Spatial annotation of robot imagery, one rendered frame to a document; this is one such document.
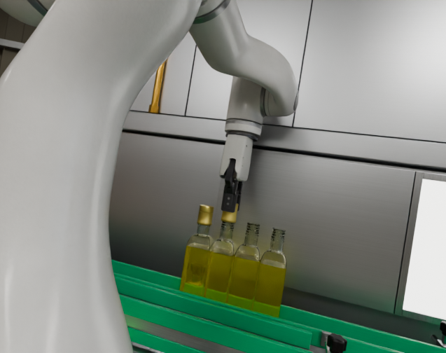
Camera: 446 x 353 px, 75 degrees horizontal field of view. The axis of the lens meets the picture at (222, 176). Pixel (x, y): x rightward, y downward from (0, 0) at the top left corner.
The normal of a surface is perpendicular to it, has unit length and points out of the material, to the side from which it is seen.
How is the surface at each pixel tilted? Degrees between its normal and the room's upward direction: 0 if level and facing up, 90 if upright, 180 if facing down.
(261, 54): 77
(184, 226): 90
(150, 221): 90
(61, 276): 69
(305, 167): 90
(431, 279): 90
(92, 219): 82
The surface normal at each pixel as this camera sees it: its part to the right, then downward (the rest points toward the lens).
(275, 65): 0.44, -0.11
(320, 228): -0.26, -0.05
